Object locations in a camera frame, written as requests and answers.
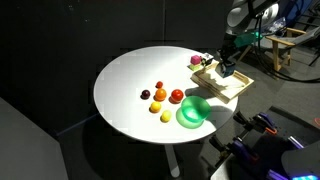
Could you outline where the yellow-orange toy fruit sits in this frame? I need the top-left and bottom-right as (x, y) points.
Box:
(149, 100), (163, 114)

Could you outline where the dark purple plum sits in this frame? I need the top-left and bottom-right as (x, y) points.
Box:
(140, 89), (152, 101)

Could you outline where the purple clamp with orange tip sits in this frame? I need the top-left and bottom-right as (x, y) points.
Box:
(209, 134), (261, 167)
(233, 111), (278, 136)

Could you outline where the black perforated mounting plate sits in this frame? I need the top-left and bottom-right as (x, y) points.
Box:
(213, 105), (320, 180)

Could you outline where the pink cube block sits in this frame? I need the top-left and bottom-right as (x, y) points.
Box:
(190, 54), (202, 66)

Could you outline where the grey board panel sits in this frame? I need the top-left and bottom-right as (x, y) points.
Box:
(0, 96), (70, 180)

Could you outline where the blue number 4 block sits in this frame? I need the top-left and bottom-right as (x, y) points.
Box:
(215, 62), (236, 79)

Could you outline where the wooden crate tray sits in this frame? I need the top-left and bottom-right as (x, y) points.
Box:
(190, 60), (255, 104)

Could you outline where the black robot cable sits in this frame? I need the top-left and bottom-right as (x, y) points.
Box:
(248, 0), (320, 83)

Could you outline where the clear plastic bag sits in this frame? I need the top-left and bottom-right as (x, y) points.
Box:
(271, 16), (288, 34)

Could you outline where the grey robot base with light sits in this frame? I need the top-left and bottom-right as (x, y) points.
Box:
(280, 139), (320, 180)

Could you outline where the yellow toy lemon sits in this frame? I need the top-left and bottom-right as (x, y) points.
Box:
(160, 109), (173, 123)

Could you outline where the green plastic bowl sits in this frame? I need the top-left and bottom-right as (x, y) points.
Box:
(180, 95), (212, 124)

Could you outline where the white table pedestal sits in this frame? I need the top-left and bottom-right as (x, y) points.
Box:
(163, 143), (181, 179)

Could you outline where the red toy apple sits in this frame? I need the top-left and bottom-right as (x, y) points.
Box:
(170, 88), (185, 104)

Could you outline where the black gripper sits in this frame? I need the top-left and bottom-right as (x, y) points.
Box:
(217, 32), (240, 74)

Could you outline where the wooden armchair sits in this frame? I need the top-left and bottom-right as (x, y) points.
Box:
(239, 25), (320, 81)

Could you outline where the orange toy fruit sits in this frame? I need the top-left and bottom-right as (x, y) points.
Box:
(154, 87), (168, 102)

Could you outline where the black and white block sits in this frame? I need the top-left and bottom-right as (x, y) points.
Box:
(200, 52), (215, 67)

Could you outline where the blue object behind chair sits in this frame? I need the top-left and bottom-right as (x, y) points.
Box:
(283, 0), (306, 26)

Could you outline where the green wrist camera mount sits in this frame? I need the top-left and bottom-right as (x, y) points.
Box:
(234, 31), (265, 48)

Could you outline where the lime green block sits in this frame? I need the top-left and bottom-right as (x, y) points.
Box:
(188, 63), (203, 72)

